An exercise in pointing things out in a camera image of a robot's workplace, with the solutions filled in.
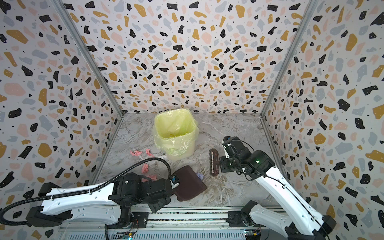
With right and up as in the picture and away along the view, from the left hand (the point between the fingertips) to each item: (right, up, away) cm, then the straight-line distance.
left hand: (166, 199), depth 64 cm
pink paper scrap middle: (-19, +6, +28) cm, 34 cm away
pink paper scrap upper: (-19, +13, +33) cm, 40 cm away
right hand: (+23, +15, +5) cm, 28 cm away
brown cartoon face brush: (+22, +12, +17) cm, 30 cm away
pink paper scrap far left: (-28, +14, +33) cm, 46 cm away
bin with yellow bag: (-2, +29, +34) cm, 45 cm away
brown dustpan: (+10, +3, +9) cm, 14 cm away
